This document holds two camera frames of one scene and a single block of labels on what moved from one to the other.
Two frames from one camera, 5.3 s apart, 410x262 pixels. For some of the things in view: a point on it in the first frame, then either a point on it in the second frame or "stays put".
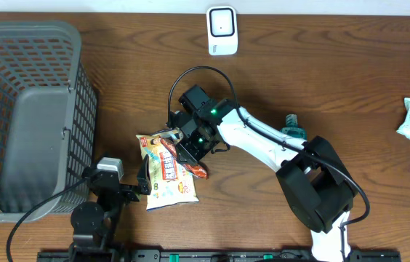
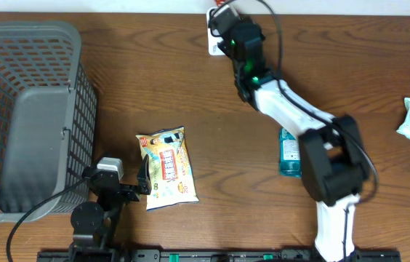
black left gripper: (145, 178) stays put
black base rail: (212, 255) stays put
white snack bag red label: (171, 180) stays put
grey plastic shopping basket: (34, 114) stays put
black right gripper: (189, 154) → (224, 46)
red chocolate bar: (172, 149) → (219, 2)
